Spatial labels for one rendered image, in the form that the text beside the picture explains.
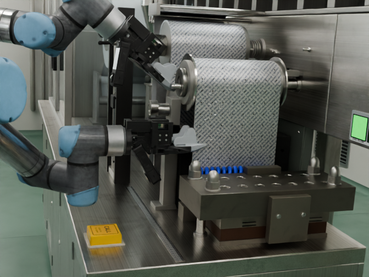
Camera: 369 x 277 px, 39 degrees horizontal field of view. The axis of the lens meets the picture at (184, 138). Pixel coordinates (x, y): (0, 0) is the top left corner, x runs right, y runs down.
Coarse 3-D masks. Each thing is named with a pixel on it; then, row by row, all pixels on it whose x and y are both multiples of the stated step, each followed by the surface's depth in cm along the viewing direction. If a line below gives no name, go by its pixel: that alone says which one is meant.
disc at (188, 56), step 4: (184, 56) 135; (188, 56) 132; (192, 56) 130; (192, 60) 129; (192, 64) 129; (192, 68) 129; (196, 68) 128; (196, 72) 127; (196, 76) 127; (196, 80) 127; (196, 84) 127; (196, 88) 127; (192, 92) 129; (196, 92) 128; (192, 96) 129; (192, 100) 129; (184, 104) 135; (188, 104) 132; (192, 104) 130; (184, 108) 135; (188, 108) 132
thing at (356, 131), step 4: (356, 116) 118; (356, 120) 118; (360, 120) 117; (364, 120) 115; (356, 124) 118; (360, 124) 117; (364, 124) 115; (356, 128) 118; (360, 128) 117; (364, 128) 115; (352, 132) 120; (356, 132) 118; (360, 132) 117; (364, 132) 115; (356, 136) 118; (360, 136) 117; (364, 136) 115
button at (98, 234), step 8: (112, 224) 122; (88, 232) 118; (96, 232) 116; (104, 232) 117; (112, 232) 117; (120, 232) 117; (96, 240) 115; (104, 240) 115; (112, 240) 116; (120, 240) 116
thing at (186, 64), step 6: (186, 60) 132; (180, 66) 136; (186, 66) 131; (192, 72) 129; (192, 78) 128; (282, 78) 136; (192, 84) 128; (282, 84) 136; (192, 90) 129; (282, 90) 137; (186, 96) 132; (186, 102) 132
